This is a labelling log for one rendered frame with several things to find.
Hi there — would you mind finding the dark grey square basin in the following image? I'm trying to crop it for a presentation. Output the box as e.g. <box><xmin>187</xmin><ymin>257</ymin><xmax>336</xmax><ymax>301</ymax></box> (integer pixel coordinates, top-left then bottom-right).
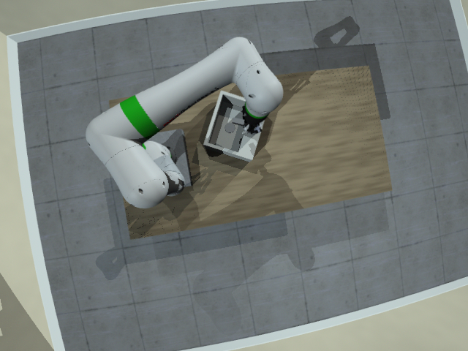
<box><xmin>203</xmin><ymin>91</ymin><xmax>261</xmax><ymax>162</ymax></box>

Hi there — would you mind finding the black mixer tap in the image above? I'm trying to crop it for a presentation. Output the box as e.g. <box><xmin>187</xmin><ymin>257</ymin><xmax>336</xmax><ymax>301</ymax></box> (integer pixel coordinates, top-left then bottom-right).
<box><xmin>233</xmin><ymin>117</ymin><xmax>263</xmax><ymax>135</ymax></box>

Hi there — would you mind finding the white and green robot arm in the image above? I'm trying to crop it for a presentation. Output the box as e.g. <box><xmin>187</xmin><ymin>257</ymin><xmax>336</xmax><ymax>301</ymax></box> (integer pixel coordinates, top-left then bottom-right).
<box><xmin>86</xmin><ymin>37</ymin><xmax>283</xmax><ymax>208</ymax></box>

